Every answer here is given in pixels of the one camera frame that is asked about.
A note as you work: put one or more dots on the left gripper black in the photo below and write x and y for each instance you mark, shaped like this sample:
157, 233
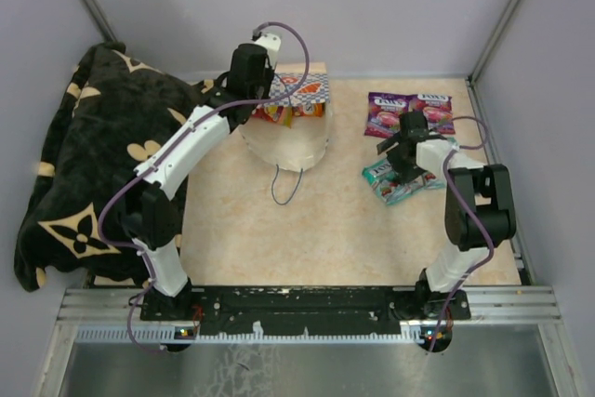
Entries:
269, 72

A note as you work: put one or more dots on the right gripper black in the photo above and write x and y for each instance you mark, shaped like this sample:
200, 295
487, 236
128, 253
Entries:
404, 173

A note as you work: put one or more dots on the teal Fox's candy packet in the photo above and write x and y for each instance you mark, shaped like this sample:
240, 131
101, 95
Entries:
437, 181
383, 181

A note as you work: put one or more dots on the orange fox's candy packet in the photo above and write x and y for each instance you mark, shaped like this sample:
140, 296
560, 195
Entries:
279, 115
314, 110

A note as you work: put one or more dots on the pink Fox's candy packet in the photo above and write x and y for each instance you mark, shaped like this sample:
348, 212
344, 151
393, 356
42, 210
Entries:
384, 112

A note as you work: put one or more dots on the purple Fox's candy packet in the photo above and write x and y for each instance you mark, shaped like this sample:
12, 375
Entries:
437, 109

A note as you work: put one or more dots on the blue checkered paper bag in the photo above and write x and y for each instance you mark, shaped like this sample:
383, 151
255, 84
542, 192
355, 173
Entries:
301, 147

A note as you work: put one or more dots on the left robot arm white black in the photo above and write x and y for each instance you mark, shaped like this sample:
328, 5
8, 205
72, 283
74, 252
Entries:
145, 210

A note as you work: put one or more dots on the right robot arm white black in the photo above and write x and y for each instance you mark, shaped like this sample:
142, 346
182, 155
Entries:
479, 212

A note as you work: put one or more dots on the black floral plush blanket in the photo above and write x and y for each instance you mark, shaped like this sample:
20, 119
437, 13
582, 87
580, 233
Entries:
116, 112

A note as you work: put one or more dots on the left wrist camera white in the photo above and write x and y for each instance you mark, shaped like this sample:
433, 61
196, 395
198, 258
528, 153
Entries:
270, 42

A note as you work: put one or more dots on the right aluminium frame post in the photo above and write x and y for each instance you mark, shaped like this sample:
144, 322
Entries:
497, 35

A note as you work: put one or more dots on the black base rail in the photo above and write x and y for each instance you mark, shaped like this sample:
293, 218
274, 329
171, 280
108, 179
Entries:
304, 310

